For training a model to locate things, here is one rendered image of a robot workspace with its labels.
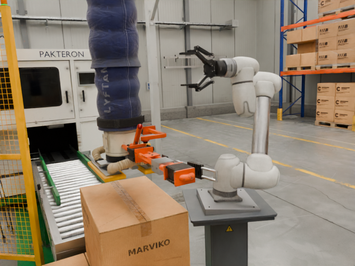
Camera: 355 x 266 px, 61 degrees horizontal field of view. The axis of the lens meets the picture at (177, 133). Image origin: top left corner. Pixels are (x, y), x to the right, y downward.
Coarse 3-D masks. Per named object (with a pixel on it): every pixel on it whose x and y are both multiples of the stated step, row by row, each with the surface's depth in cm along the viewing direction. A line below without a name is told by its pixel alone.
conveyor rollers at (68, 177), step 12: (48, 168) 363; (60, 168) 361; (72, 168) 359; (84, 168) 356; (60, 180) 318; (72, 180) 316; (84, 180) 313; (96, 180) 310; (48, 192) 282; (60, 192) 285; (72, 192) 282; (72, 204) 256; (60, 216) 234; (72, 216) 230; (60, 228) 211; (72, 228) 213
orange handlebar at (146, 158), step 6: (150, 132) 183; (156, 132) 175; (162, 132) 170; (144, 138) 161; (150, 138) 163; (156, 138) 165; (132, 144) 143; (126, 150) 138; (138, 156) 124; (144, 156) 118; (150, 156) 118; (156, 156) 119; (144, 162) 120; (150, 162) 114; (162, 168) 105; (186, 174) 95; (192, 174) 96; (180, 180) 95; (186, 180) 95
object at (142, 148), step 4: (140, 144) 134; (144, 144) 134; (128, 148) 129; (132, 148) 131; (136, 148) 131; (140, 148) 126; (144, 148) 126; (148, 148) 127; (152, 148) 128; (128, 152) 132; (132, 152) 125; (136, 152) 125; (140, 152) 126; (144, 152) 127; (152, 152) 128; (128, 156) 130; (132, 156) 128; (136, 156) 125; (132, 160) 126; (136, 160) 125; (140, 160) 126
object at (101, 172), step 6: (90, 162) 161; (96, 162) 158; (96, 168) 149; (102, 168) 146; (102, 174) 139; (108, 174) 137; (114, 174) 137; (120, 174) 138; (108, 180) 134; (114, 180) 135
